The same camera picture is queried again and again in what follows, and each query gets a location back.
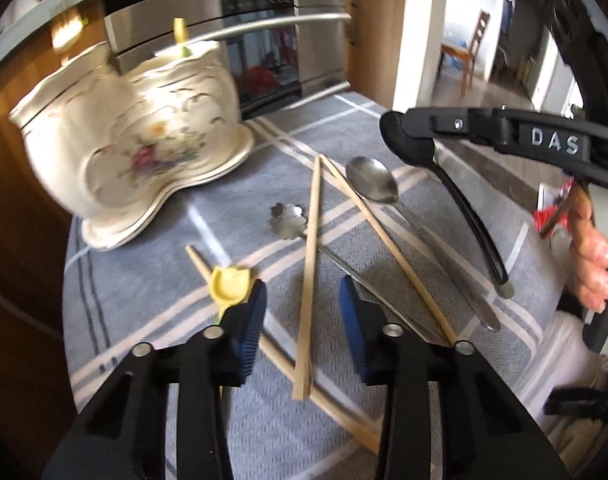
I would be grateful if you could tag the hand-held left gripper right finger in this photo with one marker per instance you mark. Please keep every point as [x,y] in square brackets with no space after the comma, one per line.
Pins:
[356,330]

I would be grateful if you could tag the wooden chopstick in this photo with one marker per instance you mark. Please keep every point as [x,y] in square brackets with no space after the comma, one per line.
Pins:
[384,240]
[198,262]
[310,280]

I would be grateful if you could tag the silver metal spoon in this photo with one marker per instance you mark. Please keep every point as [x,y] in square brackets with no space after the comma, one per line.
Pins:
[371,180]

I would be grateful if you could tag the red and white packet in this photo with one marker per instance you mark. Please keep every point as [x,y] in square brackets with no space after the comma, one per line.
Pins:
[551,215]

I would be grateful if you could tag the yellow tulip-shaped utensil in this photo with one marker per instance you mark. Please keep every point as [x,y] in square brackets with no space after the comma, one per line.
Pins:
[229,287]
[179,35]

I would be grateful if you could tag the black plastic utensil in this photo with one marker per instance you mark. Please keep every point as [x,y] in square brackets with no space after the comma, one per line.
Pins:
[476,230]

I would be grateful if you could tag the cream floral ceramic utensil holder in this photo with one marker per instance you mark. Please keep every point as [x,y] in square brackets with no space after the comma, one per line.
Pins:
[133,145]

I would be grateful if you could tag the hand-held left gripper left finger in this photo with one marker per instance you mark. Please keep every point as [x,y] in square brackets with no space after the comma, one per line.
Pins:
[249,330]

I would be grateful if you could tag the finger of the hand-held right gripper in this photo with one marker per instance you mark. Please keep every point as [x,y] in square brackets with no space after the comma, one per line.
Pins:
[409,132]

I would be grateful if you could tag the stainless steel oven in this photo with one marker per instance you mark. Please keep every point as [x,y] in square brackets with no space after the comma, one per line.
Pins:
[264,60]

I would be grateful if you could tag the wooden dining chair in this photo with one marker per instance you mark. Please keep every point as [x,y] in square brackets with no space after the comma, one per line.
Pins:
[471,47]

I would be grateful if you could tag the silver flower-shaped spoon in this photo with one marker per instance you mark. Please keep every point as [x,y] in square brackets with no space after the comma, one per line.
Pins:
[286,217]

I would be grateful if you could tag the person's right hand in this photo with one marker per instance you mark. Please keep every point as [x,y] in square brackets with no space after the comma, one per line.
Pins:
[594,260]

